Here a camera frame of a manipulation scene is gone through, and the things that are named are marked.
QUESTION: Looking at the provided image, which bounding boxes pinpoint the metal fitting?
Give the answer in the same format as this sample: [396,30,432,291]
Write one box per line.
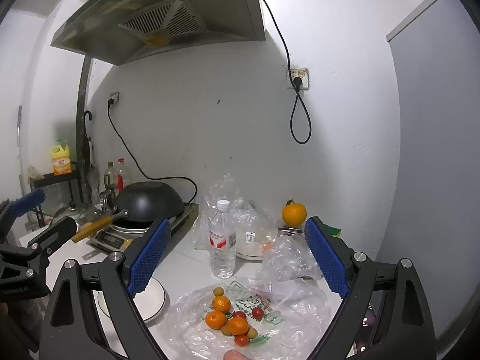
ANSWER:
[99,191,117,215]

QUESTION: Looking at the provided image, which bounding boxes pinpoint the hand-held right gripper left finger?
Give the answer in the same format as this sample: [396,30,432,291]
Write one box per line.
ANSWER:
[38,217,177,360]

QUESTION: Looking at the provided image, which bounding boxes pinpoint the black range hood power cable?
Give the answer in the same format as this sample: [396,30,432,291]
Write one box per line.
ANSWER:
[259,0,313,145]

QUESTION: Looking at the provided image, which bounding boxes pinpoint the white plate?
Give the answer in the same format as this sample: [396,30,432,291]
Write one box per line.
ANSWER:
[97,277,167,324]

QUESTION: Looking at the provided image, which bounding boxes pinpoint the black umbrella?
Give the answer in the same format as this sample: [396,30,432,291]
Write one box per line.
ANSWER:
[83,110,95,203]

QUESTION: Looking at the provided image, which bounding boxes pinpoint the black wok with wooden handle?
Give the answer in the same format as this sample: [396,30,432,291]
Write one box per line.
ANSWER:
[70,181,186,244]

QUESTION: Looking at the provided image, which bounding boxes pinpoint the black stove power cable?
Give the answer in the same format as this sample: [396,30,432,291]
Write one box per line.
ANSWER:
[107,97,198,205]

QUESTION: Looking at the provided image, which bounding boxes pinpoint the tangerine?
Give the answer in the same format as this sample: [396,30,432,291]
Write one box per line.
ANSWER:
[212,295,232,314]
[228,317,249,336]
[205,310,227,330]

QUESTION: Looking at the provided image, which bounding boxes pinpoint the steel countertop stove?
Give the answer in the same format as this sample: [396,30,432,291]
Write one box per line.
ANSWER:
[86,202,200,254]

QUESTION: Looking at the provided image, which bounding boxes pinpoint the large orange with leaf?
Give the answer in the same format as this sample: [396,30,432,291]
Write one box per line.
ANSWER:
[282,199,307,227]

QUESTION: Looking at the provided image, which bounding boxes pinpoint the black metal rack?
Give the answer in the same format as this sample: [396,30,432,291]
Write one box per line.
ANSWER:
[30,163,81,229]

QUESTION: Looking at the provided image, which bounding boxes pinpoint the red label oil bottle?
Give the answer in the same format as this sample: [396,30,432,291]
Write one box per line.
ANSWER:
[114,157,133,196]

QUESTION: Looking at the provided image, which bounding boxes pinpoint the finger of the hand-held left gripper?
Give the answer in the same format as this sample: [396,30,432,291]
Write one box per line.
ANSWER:
[20,216,78,267]
[0,189,46,244]

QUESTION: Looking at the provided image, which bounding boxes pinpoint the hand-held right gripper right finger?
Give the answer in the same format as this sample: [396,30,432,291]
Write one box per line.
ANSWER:
[304,215,437,360]

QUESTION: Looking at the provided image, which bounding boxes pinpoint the glass pot lid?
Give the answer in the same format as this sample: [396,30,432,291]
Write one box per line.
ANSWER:
[52,202,102,230]

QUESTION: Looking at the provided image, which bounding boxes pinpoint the dark oil bottle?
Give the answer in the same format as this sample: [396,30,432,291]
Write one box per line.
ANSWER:
[104,162,117,196]

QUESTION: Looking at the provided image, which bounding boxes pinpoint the printed plastic bag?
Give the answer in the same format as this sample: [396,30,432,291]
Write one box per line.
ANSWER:
[174,279,332,360]

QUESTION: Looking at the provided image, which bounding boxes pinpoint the yellow detergent bottle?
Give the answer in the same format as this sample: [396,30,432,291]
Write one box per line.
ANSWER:
[50,139,73,177]

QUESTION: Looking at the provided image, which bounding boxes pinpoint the dark vertical pipe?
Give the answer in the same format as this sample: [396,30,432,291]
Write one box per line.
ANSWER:
[75,57,94,196]

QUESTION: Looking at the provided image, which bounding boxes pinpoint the crumpled clear plastic bag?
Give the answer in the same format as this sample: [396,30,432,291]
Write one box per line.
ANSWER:
[257,234,328,301]

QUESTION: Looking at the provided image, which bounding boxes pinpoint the white bowl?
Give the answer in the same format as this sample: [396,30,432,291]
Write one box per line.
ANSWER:
[234,210,278,261]

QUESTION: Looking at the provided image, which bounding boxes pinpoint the clear plastic water bottle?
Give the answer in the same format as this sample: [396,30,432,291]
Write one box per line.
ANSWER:
[208,199,238,280]

